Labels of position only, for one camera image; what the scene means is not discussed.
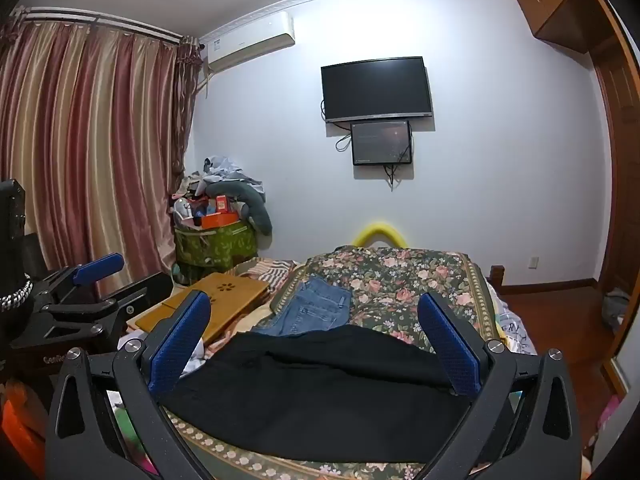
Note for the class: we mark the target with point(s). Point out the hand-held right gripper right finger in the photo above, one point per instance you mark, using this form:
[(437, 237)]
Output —
[(450, 345)]

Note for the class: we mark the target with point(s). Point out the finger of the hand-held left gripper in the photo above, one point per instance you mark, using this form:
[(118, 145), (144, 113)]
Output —
[(100, 266), (145, 295)]

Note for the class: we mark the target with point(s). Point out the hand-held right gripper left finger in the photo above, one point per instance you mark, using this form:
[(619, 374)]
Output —
[(180, 340)]

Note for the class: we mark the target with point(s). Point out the black pants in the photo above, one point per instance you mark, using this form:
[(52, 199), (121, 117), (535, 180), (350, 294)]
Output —
[(310, 390)]

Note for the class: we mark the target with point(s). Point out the person's left forearm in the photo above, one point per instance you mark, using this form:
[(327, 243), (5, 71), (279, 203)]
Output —
[(17, 430)]

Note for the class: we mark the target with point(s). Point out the white cloth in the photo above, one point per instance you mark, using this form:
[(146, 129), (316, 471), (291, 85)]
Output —
[(196, 355)]

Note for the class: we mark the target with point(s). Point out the wooden lap desk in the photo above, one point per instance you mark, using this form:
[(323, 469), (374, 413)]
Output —
[(225, 300)]

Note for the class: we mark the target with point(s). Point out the white printed bedsheet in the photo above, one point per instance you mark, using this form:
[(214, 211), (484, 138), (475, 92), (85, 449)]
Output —
[(512, 322)]

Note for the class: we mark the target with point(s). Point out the green storage box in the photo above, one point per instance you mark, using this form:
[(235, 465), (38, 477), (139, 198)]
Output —
[(215, 250)]

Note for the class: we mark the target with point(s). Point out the floral blanket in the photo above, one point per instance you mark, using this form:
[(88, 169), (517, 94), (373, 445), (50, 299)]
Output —
[(390, 280)]

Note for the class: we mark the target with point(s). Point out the orange box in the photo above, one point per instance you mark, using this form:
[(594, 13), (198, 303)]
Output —
[(216, 220)]

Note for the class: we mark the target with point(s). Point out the pink striped curtain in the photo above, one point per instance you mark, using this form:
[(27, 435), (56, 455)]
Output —
[(90, 150)]

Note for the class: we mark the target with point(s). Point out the pink striped cloth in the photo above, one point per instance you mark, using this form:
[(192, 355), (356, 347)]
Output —
[(272, 271)]

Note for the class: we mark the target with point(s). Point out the blue jeans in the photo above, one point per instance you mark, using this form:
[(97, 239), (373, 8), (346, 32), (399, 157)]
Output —
[(310, 305)]

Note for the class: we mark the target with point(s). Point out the yellow curved headboard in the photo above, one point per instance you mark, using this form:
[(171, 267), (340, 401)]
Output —
[(380, 229)]

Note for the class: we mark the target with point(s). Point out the pile of clothes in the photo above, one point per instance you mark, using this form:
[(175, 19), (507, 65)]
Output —
[(225, 180)]

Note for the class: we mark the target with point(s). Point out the grey bag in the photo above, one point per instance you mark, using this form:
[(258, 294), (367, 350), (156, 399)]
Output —
[(616, 307)]

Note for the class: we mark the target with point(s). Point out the curtain rod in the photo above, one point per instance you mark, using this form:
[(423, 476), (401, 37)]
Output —
[(100, 22)]

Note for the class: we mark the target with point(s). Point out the wooden door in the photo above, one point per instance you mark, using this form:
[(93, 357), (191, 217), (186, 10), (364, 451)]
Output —
[(617, 170)]

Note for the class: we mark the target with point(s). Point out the white air conditioner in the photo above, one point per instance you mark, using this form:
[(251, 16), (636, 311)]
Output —
[(250, 40)]

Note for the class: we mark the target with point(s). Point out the wooden bed post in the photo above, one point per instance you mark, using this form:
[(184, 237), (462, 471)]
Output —
[(496, 277)]

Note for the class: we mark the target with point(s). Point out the small black wall monitor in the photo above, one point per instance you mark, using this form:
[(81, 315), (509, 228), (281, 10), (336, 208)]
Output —
[(381, 143)]

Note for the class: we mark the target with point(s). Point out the black wall television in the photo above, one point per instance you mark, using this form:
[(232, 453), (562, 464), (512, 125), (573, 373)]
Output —
[(376, 89)]

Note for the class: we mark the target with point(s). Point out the wooden wall cabinet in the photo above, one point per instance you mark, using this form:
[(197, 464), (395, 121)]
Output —
[(555, 0)]

